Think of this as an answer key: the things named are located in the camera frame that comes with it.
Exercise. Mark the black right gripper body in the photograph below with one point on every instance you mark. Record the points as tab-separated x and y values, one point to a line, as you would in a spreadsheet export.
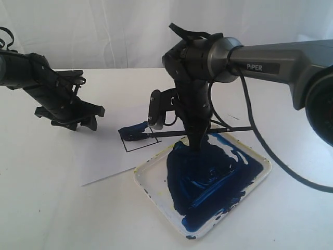
194	107

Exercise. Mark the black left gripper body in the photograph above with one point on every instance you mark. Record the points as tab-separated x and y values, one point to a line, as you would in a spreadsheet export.
58	98

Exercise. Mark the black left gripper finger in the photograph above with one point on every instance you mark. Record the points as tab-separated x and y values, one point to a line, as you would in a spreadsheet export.
89	122
72	125

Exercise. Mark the black paintbrush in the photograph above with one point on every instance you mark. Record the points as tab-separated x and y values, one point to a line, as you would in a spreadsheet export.
143	136

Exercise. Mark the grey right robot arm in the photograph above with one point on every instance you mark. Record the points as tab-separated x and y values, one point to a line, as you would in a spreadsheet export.
306	67

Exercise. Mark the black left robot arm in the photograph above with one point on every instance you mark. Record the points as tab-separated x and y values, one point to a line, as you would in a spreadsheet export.
15	67

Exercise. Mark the white paint tray blue paint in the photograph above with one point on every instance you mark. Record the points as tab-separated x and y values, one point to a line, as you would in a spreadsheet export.
196	190

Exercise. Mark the white paper sheet with square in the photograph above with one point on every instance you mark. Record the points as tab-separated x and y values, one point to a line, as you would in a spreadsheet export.
100	154

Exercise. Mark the white backdrop curtain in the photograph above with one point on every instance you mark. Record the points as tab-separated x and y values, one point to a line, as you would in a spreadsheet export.
135	34

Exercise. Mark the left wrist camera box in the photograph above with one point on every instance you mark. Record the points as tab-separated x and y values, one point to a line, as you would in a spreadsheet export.
70	73

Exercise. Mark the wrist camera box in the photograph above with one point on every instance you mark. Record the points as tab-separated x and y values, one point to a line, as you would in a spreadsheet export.
70	73
157	109

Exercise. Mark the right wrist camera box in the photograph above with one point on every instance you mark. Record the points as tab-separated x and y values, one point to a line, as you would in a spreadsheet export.
157	109

